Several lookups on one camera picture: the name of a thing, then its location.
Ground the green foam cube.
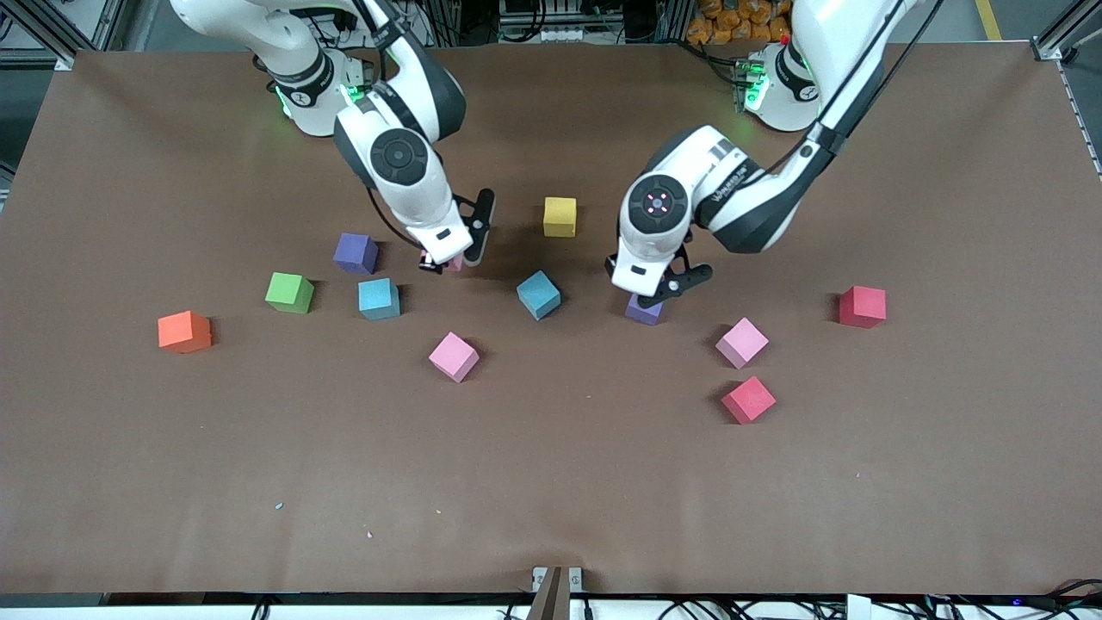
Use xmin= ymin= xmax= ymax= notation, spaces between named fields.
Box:
xmin=264 ymin=271 xmax=315 ymax=315

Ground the yellow foam cube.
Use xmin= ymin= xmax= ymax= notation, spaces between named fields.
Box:
xmin=543 ymin=197 xmax=578 ymax=239

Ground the teal foam cube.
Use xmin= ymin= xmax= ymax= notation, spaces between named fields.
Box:
xmin=516 ymin=270 xmax=562 ymax=321
xmin=357 ymin=277 xmax=401 ymax=322

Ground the purple foam cube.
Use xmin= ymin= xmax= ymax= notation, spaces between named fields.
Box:
xmin=333 ymin=232 xmax=380 ymax=276
xmin=624 ymin=293 xmax=666 ymax=326

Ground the red foam cube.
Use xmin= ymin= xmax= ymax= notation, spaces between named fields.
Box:
xmin=721 ymin=375 xmax=777 ymax=425
xmin=839 ymin=285 xmax=888 ymax=330

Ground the orange foam cube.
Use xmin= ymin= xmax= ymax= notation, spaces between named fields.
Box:
xmin=158 ymin=310 xmax=213 ymax=355

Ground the aluminium frame profile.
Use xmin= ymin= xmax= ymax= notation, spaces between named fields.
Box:
xmin=0 ymin=0 xmax=121 ymax=71
xmin=1031 ymin=0 xmax=1102 ymax=63

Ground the brown table mat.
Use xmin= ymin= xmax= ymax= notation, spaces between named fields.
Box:
xmin=0 ymin=41 xmax=1102 ymax=597

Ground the metal clamp bracket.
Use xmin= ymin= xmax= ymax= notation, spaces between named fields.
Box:
xmin=527 ymin=566 xmax=585 ymax=620

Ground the small green-lit electronics box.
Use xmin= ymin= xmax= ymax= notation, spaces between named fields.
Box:
xmin=732 ymin=53 xmax=769 ymax=113

